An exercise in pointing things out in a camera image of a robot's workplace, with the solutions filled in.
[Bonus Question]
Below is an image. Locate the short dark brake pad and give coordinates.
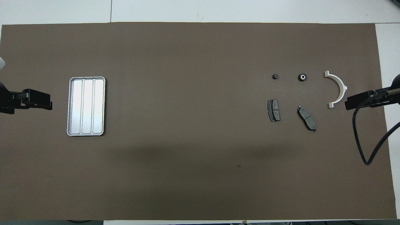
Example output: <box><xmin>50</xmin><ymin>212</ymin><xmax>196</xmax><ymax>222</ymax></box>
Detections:
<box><xmin>267</xmin><ymin>99</ymin><xmax>281</xmax><ymax>122</ymax></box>

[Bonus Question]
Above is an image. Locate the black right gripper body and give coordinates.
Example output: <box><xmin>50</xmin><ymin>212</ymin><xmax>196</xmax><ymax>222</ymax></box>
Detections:
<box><xmin>356</xmin><ymin>74</ymin><xmax>400</xmax><ymax>110</ymax></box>

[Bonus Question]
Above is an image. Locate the white semicircular plastic bracket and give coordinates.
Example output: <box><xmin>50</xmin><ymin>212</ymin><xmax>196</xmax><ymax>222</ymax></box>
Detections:
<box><xmin>324</xmin><ymin>71</ymin><xmax>348</xmax><ymax>109</ymax></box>

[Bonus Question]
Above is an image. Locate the long dark brake pad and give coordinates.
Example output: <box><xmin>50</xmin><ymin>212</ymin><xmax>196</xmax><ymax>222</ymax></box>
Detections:
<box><xmin>297</xmin><ymin>105</ymin><xmax>317</xmax><ymax>132</ymax></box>

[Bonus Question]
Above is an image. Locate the silver metal tray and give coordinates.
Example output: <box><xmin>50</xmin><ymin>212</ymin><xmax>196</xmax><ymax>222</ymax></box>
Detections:
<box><xmin>67</xmin><ymin>76</ymin><xmax>106</xmax><ymax>137</ymax></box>

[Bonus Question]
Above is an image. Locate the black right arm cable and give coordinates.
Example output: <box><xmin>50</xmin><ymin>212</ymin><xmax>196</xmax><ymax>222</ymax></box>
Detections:
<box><xmin>352</xmin><ymin>88</ymin><xmax>400</xmax><ymax>166</ymax></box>

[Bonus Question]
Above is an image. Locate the brown table mat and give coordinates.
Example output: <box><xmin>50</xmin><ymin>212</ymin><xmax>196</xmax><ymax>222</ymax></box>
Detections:
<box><xmin>0</xmin><ymin>22</ymin><xmax>397</xmax><ymax>221</ymax></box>

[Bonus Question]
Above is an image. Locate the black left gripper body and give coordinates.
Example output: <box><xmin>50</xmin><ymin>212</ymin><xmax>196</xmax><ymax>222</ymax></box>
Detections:
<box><xmin>0</xmin><ymin>81</ymin><xmax>41</xmax><ymax>114</ymax></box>

